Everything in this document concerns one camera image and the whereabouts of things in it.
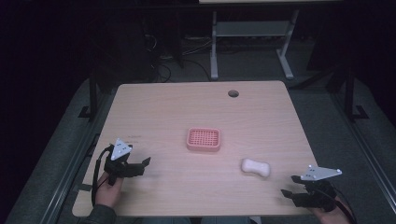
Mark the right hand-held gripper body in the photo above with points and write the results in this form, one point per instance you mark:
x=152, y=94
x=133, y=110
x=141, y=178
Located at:
x=320, y=186

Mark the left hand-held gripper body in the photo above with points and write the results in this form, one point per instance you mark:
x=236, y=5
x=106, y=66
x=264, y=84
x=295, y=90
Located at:
x=120, y=150

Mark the person's right hand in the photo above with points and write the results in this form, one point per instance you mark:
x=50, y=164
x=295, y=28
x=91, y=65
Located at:
x=331, y=216

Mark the person's left hand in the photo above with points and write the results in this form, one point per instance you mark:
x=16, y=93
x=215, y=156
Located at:
x=108, y=191

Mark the white soap bar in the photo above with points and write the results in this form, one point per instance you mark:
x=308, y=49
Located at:
x=256, y=167

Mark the black metal stand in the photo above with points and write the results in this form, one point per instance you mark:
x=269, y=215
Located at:
x=351, y=96
x=91, y=96

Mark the pink soap dish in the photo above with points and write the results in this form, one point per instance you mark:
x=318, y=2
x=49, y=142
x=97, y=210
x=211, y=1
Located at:
x=204, y=139

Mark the white metal stand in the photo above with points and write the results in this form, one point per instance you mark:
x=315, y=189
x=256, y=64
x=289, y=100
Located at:
x=252, y=37

